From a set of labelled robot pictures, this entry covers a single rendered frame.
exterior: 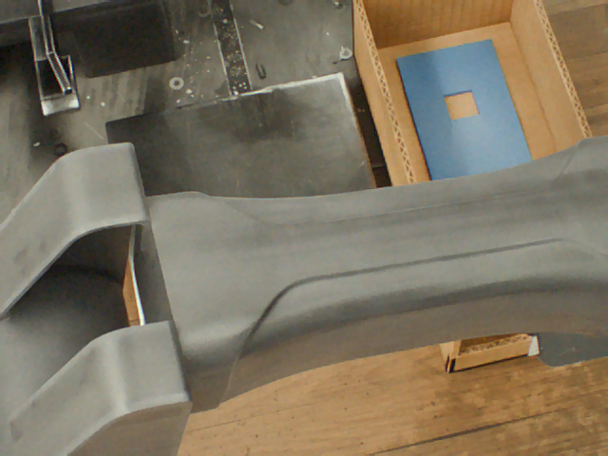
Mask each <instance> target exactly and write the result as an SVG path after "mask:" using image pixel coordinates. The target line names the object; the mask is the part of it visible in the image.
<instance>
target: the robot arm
mask: <svg viewBox="0 0 608 456"><path fill-rule="evenodd" d="M135 224H136V236H135V244H134V270H135V277H136V282H137V287H138V292H139V296H140V301H141V304H142V312H143V317H144V321H145V324H143V325H138V326H132V327H131V324H130V319H129V314H127V310H126V306H125V302H124V293H123V289H124V277H125V270H126V263H127V256H128V248H129V241H131V235H132V228H133V225H135ZM506 333H528V334H530V336H532V337H537V342H538V349H539V353H538V354H537V355H536V356H537V358H538V359H539V360H540V361H542V362H543V364H545V365H546V366H548V367H550V368H555V367H560V366H565V365H570V364H575V363H579V362H584V361H590V360H595V359H600V358H604V357H608V135H606V136H599V137H593V138H586V139H581V140H579V141H578V142H577V143H576V144H574V145H572V146H569V147H567V148H565V149H562V150H560V151H558V152H555V153H553V154H550V155H547V156H544V157H541V158H538V159H535V160H533V161H528V162H524V163H521V164H517V165H514V166H510V167H506V168H503V169H497V170H493V171H488V172H483V173H478V174H473V175H467V177H461V178H455V179H448V180H435V181H428V182H420V183H414V184H407V185H400V186H393V187H386V188H379V189H372V190H366V191H359V192H352V193H344V194H336V195H328V196H318V197H307V198H288V199H237V198H221V197H210V196H208V195H204V194H202V193H198V192H183V193H177V194H169V195H161V196H155V197H147V198H146V197H145V193H144V189H143V181H142V177H141V172H140V167H139V164H138V160H137V156H136V151H135V147H134V144H133V143H129V142H123V143H115V144H108V145H100V146H92V147H87V148H83V149H79V150H76V151H73V152H71V153H68V154H66V155H64V156H63V157H62V158H60V159H59V160H58V161H56V162H55V163H54V164H53V165H52V166H50V167H49V169H48V170H47V171H46V172H45V173H44V176H43V177H42V178H41V179H39V180H38V182H37V183H36V184H35V185H34V186H33V187H32V189H31V190H30V191H29V192H28V193H27V195H26V196H25V197H24V198H23V199H22V201H21V202H20V203H19V204H18V205H17V206H16V208H15V209H14V210H13V211H12V212H11V213H10V215H9V216H8V217H7V218H6V219H5V221H4V222H3V223H2V224H1V225H0V456H177V454H178V451H179V448H180V444H181V439H182V436H183V433H184V430H185V427H186V424H187V421H188V418H189V413H194V412H200V411H206V410H210V409H217V408H218V407H219V406H220V404H221V403H223V402H225V401H228V400H230V399H232V398H234V397H236V396H239V395H241V394H242V393H245V392H247V391H249V390H253V389H255V388H258V387H261V386H263V385H266V384H269V383H271V382H274V381H276V380H280V379H283V378H286V377H289V376H292V375H295V374H298V373H301V372H304V371H310V370H313V369H317V368H321V367H325V366H329V365H332V364H337V363H341V362H346V361H352V360H356V359H361V358H367V357H372V356H377V355H382V354H388V353H393V352H402V351H408V350H413V349H419V348H423V347H429V346H435V345H440V344H445V343H450V342H456V341H461V340H467V339H472V338H479V337H487V336H494V335H505V334H506Z"/></svg>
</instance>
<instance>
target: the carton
mask: <svg viewBox="0 0 608 456"><path fill-rule="evenodd" d="M487 39H491V42H492V45H493V47H494V49H495V52H496V55H497V58H498V61H499V64H500V67H501V69H502V70H503V75H504V77H505V80H506V83H507V86H508V88H509V91H510V94H511V98H512V101H513V104H514V106H515V109H516V112H517V115H518V118H519V121H520V124H521V127H522V131H523V134H524V136H525V139H526V142H527V145H528V148H529V151H530V154H531V157H532V160H535V159H538V158H541V157H544V156H547V155H550V154H553V153H555V152H558V151H560V150H562V149H565V148H567V147H569V146H572V145H574V144H576V143H577V142H578V141H579V140H581V139H586V138H593V135H592V133H591V130H590V127H589V125H588V122H587V121H586V118H585V115H584V113H583V112H582V110H581V107H580V103H579V101H578V98H577V95H576V92H575V89H574V87H573V85H572V82H571V80H570V77H569V74H568V72H567V69H566V66H565V64H564V61H563V60H562V57H561V53H560V50H559V47H558V45H557V42H556V40H555V37H554V34H553V32H552V29H551V28H550V25H549V22H548V20H547V17H546V14H545V12H544V8H543V6H542V1H541V0H353V54H354V58H355V61H356V63H357V67H358V70H359V74H360V77H361V81H362V84H363V87H364V90H365V93H366V97H367V101H368V105H369V108H370V114H371V116H372V120H373V123H374V127H375V130H376V133H377V137H378V140H379V143H380V146H381V150H382V153H383V156H384V160H385V163H386V167H387V169H388V173H389V179H390V183H391V186H392V187H393V186H400V185H407V184H414V183H420V182H428V181H431V178H430V174H429V171H428V166H427V162H426V159H425V155H424V152H422V149H421V145H420V143H419V140H418V136H417V133H416V129H415V126H414V123H413V119H412V117H411V114H410V110H409V104H408V101H407V97H406V93H405V90H404V88H403V84H402V81H401V77H400V74H399V71H398V67H397V65H396V58H399V57H404V56H409V55H413V54H418V53H423V52H428V51H433V50H437V49H442V48H451V47H456V46H459V45H464V44H469V43H474V42H479V41H483V40H487ZM445 101H446V106H447V110H448V113H449V116H450V119H451V120H457V119H461V118H465V117H470V116H475V115H479V114H478V111H477V108H476V105H475V103H474V100H473V96H472V93H471V92H467V93H463V94H458V95H453V96H449V98H446V97H445ZM439 348H440V352H441V355H442V357H443V361H444V364H445V368H446V373H453V372H456V371H463V370H468V369H472V368H476V367H480V366H484V365H488V364H493V363H497V362H501V361H506V360H510V359H514V358H518V357H523V356H531V355H535V354H538V353H539V349H538V342H537V337H532V336H530V334H528V333H527V332H516V333H506V334H505V335H494V336H487V337H479V338H472V339H467V340H461V341H456V342H450V343H445V344H440V345H439Z"/></svg>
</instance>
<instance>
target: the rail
mask: <svg viewBox="0 0 608 456"><path fill-rule="evenodd" d="M38 5H39V11H40V17H41V23H42V30H43V35H44V41H45V47H46V53H47V55H49V54H51V53H54V52H56V53H57V55H59V56H58V57H61V56H62V54H61V49H60V43H59V37H58V31H57V28H56V26H55V23H54V21H53V18H52V16H51V13H50V7H49V1H48V0H38ZM52 22H53V24H54V25H53V24H52ZM53 28H54V29H53ZM54 33H55V34H54ZM55 37H56V40H55ZM56 41H57V43H56ZM56 46H57V47H56ZM57 48H58V50H57Z"/></svg>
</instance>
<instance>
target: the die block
mask: <svg viewBox="0 0 608 456"><path fill-rule="evenodd" d="M54 23H55V26H56V28H57V31H58V35H59V34H64V33H69V32H70V31H71V33H72V36H73V38H74V41H75V44H76V46H77V49H78V51H79V53H80V56H81V59H82V61H83V64H84V67H85V71H86V74H87V76H88V78H94V77H99V76H104V75H107V74H112V73H117V72H121V71H126V70H131V69H136V68H140V67H149V66H153V65H157V64H162V63H166V62H171V61H175V60H176V53H175V50H174V45H173V40H172V36H171V31H170V27H169V23H168V18H167V12H166V8H165V4H164V0H153V1H148V2H143V3H139V4H135V5H130V6H124V7H119V8H115V9H107V10H102V11H97V13H93V14H89V15H84V16H79V17H75V18H70V19H66V20H61V21H57V22H54ZM26 41H31V37H30V31H29V27H28V28H19V29H16V30H11V31H6V32H1V33H0V47H3V46H8V45H13V44H17V43H22V42H26Z"/></svg>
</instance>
